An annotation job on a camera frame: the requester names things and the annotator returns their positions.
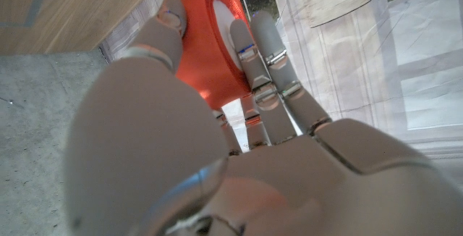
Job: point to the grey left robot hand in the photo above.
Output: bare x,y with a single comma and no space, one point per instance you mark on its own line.
144,138

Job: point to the orange ribbon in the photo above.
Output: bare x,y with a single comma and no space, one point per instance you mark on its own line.
202,55

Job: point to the printed window backdrop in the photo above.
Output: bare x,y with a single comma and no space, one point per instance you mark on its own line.
380,66

